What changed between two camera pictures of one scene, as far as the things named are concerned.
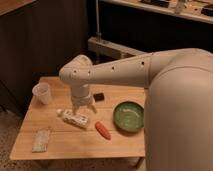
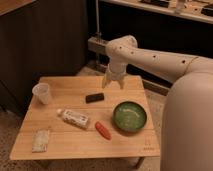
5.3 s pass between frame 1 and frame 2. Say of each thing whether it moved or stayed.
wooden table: stayed
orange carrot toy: stayed
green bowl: stayed
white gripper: moved
